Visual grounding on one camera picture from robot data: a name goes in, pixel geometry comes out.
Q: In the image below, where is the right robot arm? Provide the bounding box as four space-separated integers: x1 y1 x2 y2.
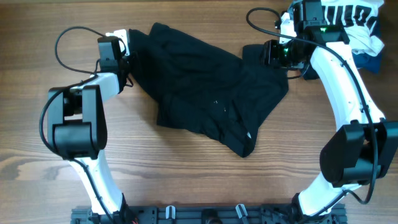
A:
266 24 397 223

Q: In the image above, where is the black folded garment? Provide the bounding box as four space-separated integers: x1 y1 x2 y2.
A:
281 10 321 81

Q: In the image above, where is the navy blue garment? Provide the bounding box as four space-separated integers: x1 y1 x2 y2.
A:
353 19 384 75

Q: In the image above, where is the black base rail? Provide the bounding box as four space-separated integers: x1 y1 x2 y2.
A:
70 203 348 224

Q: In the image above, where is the white printed t-shirt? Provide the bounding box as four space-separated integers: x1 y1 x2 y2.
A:
321 0 384 57

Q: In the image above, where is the black t-shirt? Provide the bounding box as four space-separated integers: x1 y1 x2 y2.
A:
129 23 289 157

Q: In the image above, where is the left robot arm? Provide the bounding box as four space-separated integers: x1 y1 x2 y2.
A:
42 34 133 223

